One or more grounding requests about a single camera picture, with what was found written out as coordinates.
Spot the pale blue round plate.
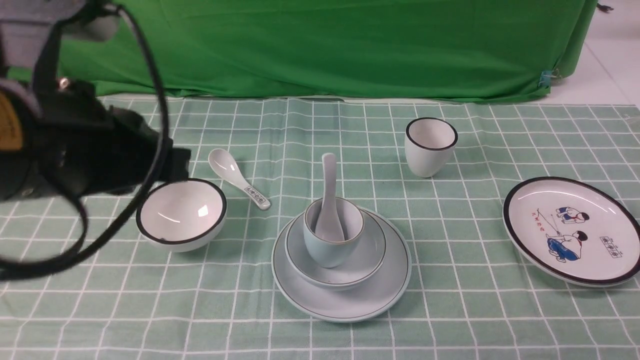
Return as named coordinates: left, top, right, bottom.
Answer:
left=271, top=208, right=412, bottom=323

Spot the black cable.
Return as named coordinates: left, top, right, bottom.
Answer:
left=0, top=2, right=172, bottom=281

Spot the white cup black rim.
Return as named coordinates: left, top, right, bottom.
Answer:
left=404, top=117, right=458, bottom=178

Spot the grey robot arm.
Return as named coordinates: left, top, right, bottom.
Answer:
left=0, top=0, right=191, bottom=202

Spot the white plate cartoon print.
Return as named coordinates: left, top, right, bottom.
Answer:
left=502, top=177, right=640, bottom=288

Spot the pale blue cup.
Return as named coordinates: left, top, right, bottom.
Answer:
left=302, top=197, right=365, bottom=268

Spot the white bowl black rim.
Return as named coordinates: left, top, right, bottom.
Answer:
left=135, top=178, right=228, bottom=253

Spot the green backdrop cloth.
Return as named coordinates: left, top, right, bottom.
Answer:
left=7, top=0, right=599, bottom=104

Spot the plain white ceramic spoon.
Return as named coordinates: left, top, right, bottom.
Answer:
left=315, top=153, right=345, bottom=242

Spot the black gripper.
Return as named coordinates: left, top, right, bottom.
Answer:
left=0, top=79, right=192, bottom=202

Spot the pale blue shallow bowl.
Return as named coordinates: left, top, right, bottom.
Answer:
left=284, top=208, right=387, bottom=291

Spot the white spoon printed handle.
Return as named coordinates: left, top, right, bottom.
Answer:
left=208, top=148, right=272, bottom=211

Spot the blue clip on backdrop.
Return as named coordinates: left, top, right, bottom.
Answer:
left=537, top=70, right=554, bottom=89

